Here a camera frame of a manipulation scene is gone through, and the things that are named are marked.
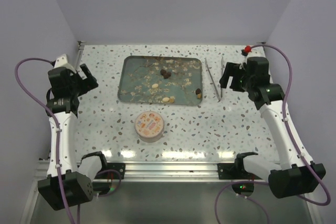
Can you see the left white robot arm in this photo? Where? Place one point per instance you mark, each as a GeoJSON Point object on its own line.
{"type": "Point", "coordinates": [68, 183]}

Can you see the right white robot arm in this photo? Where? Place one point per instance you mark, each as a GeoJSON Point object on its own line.
{"type": "Point", "coordinates": [296, 173]}

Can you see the right black base bracket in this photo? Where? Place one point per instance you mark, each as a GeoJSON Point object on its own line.
{"type": "Point", "coordinates": [228, 171]}

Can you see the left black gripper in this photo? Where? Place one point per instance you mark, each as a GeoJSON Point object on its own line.
{"type": "Point", "coordinates": [87, 84]}

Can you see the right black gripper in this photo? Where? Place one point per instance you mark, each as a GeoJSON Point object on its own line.
{"type": "Point", "coordinates": [232, 69]}

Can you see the round metal tin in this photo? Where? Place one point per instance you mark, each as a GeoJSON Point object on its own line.
{"type": "Point", "coordinates": [150, 136]}

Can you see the white oval chocolate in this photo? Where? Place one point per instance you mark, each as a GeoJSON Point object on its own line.
{"type": "Point", "coordinates": [155, 86]}

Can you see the round metal tin lid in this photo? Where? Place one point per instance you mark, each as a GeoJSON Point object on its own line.
{"type": "Point", "coordinates": [149, 120]}

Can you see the floral teal tray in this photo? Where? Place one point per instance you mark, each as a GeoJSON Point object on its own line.
{"type": "Point", "coordinates": [139, 73]}

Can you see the aluminium rail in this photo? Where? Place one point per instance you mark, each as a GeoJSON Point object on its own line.
{"type": "Point", "coordinates": [171, 172]}

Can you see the metal tweezers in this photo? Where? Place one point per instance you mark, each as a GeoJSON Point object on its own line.
{"type": "Point", "coordinates": [214, 82]}

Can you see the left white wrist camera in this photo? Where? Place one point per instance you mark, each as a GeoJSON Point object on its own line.
{"type": "Point", "coordinates": [63, 61]}

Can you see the white round chocolate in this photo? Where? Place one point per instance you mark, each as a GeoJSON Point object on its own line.
{"type": "Point", "coordinates": [165, 100]}

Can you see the left black base bracket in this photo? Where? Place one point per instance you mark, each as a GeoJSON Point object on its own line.
{"type": "Point", "coordinates": [113, 171]}

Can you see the black base bracket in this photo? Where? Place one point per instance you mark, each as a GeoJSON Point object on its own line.
{"type": "Point", "coordinates": [113, 171]}
{"type": "Point", "coordinates": [228, 171]}

